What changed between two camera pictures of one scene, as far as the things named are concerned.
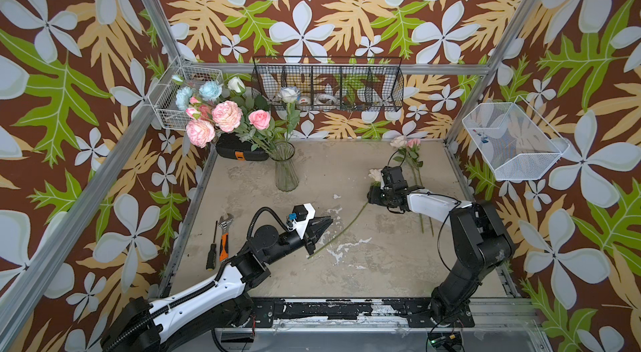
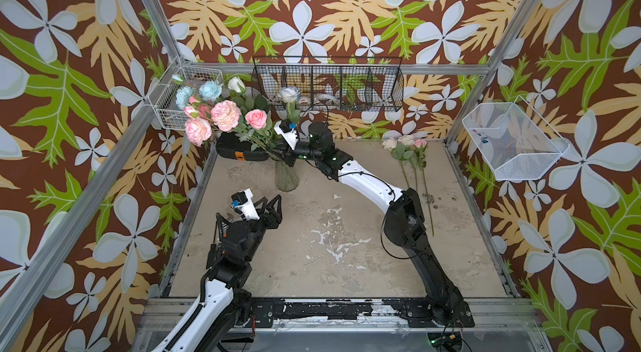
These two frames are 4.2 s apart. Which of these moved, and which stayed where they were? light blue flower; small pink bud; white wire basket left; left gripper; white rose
Moved: left gripper
Stayed: small pink bud; white rose; white wire basket left; light blue flower
